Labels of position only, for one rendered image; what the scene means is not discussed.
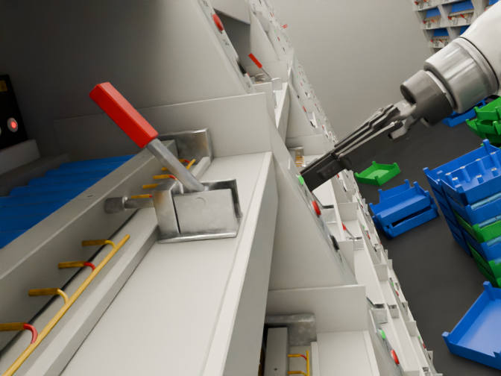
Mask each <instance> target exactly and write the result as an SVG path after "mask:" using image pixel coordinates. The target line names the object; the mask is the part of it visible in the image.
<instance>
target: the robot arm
mask: <svg viewBox="0 0 501 376"><path fill-rule="evenodd" d="M423 69H424V71H423V70H420V71H419V72H418V73H416V74H415V75H413V76H412V77H410V79H408V80H407V81H405V82H404V83H402V84H401V85H400V91H401V93H402V95H403V96H404V99H403V100H402V101H400V102H398V103H396V104H395V105H393V104H390V105H389V106H387V107H385V108H384V107H382V108H380V109H378V111H377V112H375V114H374V115H372V117H370V118H369V119H367V120H366V121H365V122H363V123H362V124H361V125H360V126H359V127H357V128H356V129H354V130H353V131H351V132H350V133H349V134H348V135H347V136H345V137H344V138H343V139H341V140H340V141H338V142H337V143H336V144H335V145H334V147H335V148H333V149H332V151H329V152H327V153H326V154H325V155H324V156H322V157H320V158H319V159H317V160H316V161H315V162H314V163H312V164H310V165H309V166H307V167H306V168H305V169H303V170H302V171H300V173H301V177H302V178H303V180H304V182H305V184H306V186H307V188H308V190H309V191H310V192H312V191H313V190H315V189H317V188H318V187H319V186H320V185H322V184H324V183H325V182H327V181H328V180H329V179H331V178H333V177H334V176H336V175H337V174H338V173H339V172H341V171H343V170H345V169H346V170H347V171H350V170H352V169H354V168H355V167H357V166H358V165H360V164H361V163H364V162H365V161H367V160H369V159H371V158H372V157H374V156H375V155H377V154H378V153H380V152H382V151H384V150H386V149H387V148H389V147H391V146H392V145H394V144H396V143H398V142H401V141H403V140H406V139H408V138H409V137H410V135H411V134H410V133H409V131H410V130H411V129H412V127H413V126H414V125H416V124H417V123H418V122H419V121H422V123H424V124H425V126H427V127H429V128H431V127H433V126H434V125H436V124H438V123H439V122H441V121H442V120H444V119H446V118H447V117H448V116H450V115H451V114H453V111H455V112H456V113H463V112H465V111H466V110H468V109H470V108H471V107H472V106H475V104H477V103H479V102H480V101H481V100H483V99H484V98H486V97H488V96H490V95H492V94H494V92H496V91H497V90H499V89H500V88H501V0H500V1H498V2H497V3H496V4H494V5H493V6H492V7H490V8H489V9H487V10H486V11H485V12H484V13H483V14H482V15H481V16H479V17H478V18H477V19H476V20H475V21H474V22H473V23H472V25H471V26H470V27H469V28H468V29H467V30H466V31H465V32H464V33H463V34H462V35H461V36H460V37H458V38H457V39H456V40H453V41H452V42H450V44H449V45H447V46H446V47H444V48H443V49H442V50H440V51H439V52H437V53H436V54H434V55H433V56H431V57H430V58H429V59H428V60H426V61H425V62H424V64H423Z"/></svg>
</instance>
